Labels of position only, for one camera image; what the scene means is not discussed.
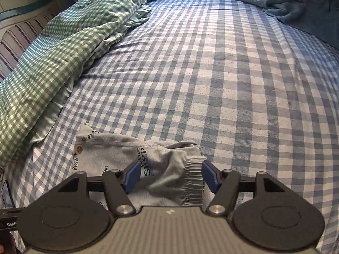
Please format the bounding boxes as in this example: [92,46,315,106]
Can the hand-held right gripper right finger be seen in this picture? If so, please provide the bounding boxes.
[201,161,288,216]

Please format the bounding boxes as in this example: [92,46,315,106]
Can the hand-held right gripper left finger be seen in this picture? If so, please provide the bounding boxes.
[57,161,142,216]

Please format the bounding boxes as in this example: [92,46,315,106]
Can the grey printed pants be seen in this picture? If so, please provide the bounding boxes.
[70,123,207,210]

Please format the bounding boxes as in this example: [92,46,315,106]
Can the blue checked bed sheet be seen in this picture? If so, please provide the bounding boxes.
[0,0,339,254]

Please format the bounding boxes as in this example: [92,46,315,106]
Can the green checked quilt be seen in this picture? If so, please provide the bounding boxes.
[0,0,153,169]

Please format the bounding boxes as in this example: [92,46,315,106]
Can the striped pillow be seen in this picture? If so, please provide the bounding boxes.
[0,13,58,80]

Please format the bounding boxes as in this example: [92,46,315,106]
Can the large teal blanket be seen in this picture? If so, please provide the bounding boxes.
[234,0,339,45]

